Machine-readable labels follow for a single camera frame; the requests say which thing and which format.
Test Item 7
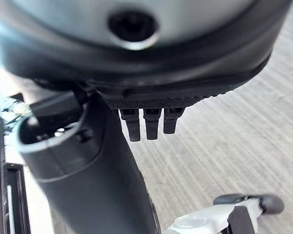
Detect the dark robot foot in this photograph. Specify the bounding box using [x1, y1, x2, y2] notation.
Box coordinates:
[213, 193, 285, 216]

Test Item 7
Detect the dark cabinet with handle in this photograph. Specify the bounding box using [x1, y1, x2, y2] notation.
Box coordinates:
[0, 116, 32, 234]

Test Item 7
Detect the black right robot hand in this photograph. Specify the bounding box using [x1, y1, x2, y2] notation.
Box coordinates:
[0, 0, 293, 234]

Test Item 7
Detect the silver robot leg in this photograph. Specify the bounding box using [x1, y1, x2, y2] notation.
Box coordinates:
[165, 196, 264, 234]

